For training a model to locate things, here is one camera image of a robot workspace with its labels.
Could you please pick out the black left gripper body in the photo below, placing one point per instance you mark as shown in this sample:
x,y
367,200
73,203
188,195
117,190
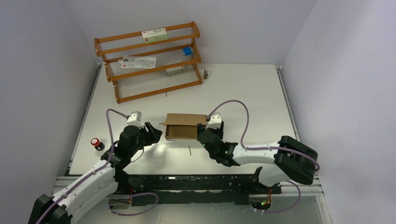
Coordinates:
x,y
140,142

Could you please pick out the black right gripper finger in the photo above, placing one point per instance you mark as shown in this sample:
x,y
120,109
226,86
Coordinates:
x,y
200,128
220,130

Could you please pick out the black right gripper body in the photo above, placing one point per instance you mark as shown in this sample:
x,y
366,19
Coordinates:
x,y
213,130

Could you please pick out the brown cardboard box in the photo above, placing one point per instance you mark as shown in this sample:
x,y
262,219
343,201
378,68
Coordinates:
x,y
182,126

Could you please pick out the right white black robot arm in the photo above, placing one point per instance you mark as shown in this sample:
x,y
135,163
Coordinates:
x,y
280,161

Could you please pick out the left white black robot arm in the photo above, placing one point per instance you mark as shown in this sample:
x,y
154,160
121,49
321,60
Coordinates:
x,y
106,177

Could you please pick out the grey white small box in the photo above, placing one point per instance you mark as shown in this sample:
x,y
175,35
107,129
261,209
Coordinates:
x,y
175,70

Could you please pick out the blue small box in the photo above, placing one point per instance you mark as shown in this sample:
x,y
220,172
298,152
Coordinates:
x,y
187,51

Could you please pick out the green white box top shelf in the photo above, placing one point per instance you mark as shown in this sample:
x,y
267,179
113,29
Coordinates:
x,y
154,35

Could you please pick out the red black emergency button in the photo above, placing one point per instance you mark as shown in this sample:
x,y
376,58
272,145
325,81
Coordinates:
x,y
98,145

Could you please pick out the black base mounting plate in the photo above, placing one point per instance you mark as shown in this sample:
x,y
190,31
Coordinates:
x,y
186,189

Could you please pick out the small grey white clip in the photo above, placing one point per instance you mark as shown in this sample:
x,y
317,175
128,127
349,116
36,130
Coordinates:
x,y
207,74

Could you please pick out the orange wooden shelf rack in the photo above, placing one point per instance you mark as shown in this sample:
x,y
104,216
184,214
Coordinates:
x,y
132,84

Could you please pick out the white flat blister package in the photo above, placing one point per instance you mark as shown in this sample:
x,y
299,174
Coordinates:
x,y
136,62

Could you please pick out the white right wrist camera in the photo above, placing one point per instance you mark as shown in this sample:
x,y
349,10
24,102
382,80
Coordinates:
x,y
214,121

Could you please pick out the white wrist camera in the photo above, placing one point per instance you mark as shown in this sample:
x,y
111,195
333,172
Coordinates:
x,y
214,121
134,119

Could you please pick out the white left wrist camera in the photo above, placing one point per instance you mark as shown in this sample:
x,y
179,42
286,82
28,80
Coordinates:
x,y
134,119

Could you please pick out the aluminium rail frame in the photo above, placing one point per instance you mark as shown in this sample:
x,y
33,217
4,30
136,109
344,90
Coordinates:
x,y
225,140

